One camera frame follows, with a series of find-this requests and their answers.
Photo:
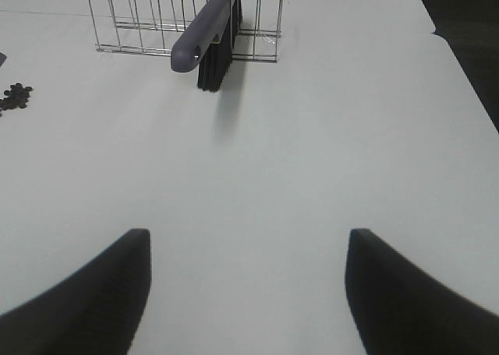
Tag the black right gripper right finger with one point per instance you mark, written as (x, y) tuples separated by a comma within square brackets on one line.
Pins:
[(400, 309)]

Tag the pile of coffee beans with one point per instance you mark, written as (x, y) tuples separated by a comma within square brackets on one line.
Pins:
[(16, 96)]

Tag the metal wire rack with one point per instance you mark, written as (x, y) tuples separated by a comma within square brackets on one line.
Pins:
[(151, 27)]

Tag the purple brush with black bristles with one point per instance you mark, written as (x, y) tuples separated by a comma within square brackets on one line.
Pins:
[(207, 43)]

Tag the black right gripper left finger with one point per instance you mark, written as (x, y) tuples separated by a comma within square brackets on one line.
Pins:
[(96, 310)]

